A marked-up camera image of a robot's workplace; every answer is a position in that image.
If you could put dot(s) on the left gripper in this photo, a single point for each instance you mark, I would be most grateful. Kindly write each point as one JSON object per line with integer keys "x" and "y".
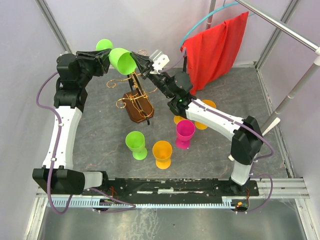
{"x": 99, "y": 59}

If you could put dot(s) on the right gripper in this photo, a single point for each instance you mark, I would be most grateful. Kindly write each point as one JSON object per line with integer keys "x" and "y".
{"x": 143, "y": 65}

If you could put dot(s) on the green plastic goblet back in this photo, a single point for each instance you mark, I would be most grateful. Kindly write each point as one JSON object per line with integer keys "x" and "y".
{"x": 119, "y": 58}

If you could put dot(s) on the green plastic goblet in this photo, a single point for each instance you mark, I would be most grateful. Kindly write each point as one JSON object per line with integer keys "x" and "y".
{"x": 135, "y": 141}
{"x": 119, "y": 58}

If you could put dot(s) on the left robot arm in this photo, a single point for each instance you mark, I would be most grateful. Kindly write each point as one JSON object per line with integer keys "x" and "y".
{"x": 56, "y": 175}

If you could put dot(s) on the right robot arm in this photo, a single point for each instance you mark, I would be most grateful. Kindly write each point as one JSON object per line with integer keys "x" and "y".
{"x": 245, "y": 134}

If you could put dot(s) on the red cloth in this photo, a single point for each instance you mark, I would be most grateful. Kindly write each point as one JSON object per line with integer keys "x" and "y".
{"x": 212, "y": 53}

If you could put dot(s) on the pink plastic goblet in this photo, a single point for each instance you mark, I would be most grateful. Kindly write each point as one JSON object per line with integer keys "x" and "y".
{"x": 185, "y": 130}

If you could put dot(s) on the green plastic goblet front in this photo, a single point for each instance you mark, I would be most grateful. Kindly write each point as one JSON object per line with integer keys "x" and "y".
{"x": 135, "y": 141}

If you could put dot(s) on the orange plastic goblet front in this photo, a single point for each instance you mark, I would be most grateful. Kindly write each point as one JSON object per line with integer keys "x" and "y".
{"x": 162, "y": 152}

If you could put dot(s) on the teal hoop tube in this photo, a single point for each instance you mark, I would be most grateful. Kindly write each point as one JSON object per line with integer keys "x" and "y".
{"x": 221, "y": 11}

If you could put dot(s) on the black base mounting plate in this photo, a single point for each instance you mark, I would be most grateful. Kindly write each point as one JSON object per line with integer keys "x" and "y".
{"x": 176, "y": 190}

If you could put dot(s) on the white metal stand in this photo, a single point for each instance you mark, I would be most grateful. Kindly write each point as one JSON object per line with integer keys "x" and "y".
{"x": 283, "y": 27}

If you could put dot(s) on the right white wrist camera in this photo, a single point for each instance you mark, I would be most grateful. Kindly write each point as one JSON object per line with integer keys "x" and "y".
{"x": 159, "y": 60}

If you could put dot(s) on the gold wire wine glass rack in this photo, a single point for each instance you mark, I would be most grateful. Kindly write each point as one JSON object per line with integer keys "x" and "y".
{"x": 136, "y": 102}

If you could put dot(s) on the grey cable duct strip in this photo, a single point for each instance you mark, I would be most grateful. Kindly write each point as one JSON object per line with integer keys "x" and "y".
{"x": 102, "y": 202}

